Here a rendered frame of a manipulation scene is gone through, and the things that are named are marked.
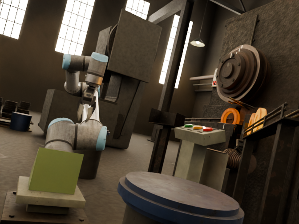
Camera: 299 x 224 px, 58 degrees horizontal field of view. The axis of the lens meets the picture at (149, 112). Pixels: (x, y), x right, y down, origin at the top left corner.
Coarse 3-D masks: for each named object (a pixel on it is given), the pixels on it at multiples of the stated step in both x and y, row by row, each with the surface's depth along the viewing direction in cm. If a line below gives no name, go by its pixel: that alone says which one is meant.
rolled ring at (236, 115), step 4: (228, 108) 214; (232, 108) 210; (224, 112) 217; (228, 112) 214; (232, 112) 209; (236, 112) 205; (224, 116) 217; (236, 116) 204; (224, 120) 217; (236, 120) 203
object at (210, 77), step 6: (192, 78) 1310; (198, 78) 1260; (204, 78) 1219; (210, 78) 1179; (198, 84) 1293; (204, 84) 1250; (210, 84) 1208; (198, 90) 1314; (204, 90) 1270; (210, 90) 1225
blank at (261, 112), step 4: (260, 108) 144; (264, 108) 146; (256, 112) 152; (260, 112) 142; (264, 112) 141; (256, 116) 150; (260, 116) 140; (256, 120) 150; (256, 124) 145; (256, 128) 142
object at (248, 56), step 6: (240, 48) 211; (240, 54) 207; (246, 54) 202; (252, 54) 198; (246, 60) 199; (252, 60) 196; (246, 66) 197; (252, 66) 195; (246, 72) 196; (252, 72) 193; (246, 78) 196; (252, 78) 194; (240, 84) 199; (246, 84) 196; (222, 90) 216; (228, 90) 210; (234, 90) 203; (240, 90) 200; (234, 96) 205
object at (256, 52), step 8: (248, 48) 206; (256, 56) 196; (256, 64) 194; (264, 64) 195; (256, 72) 192; (256, 80) 191; (248, 88) 196; (256, 88) 196; (224, 96) 218; (240, 96) 201; (248, 96) 200
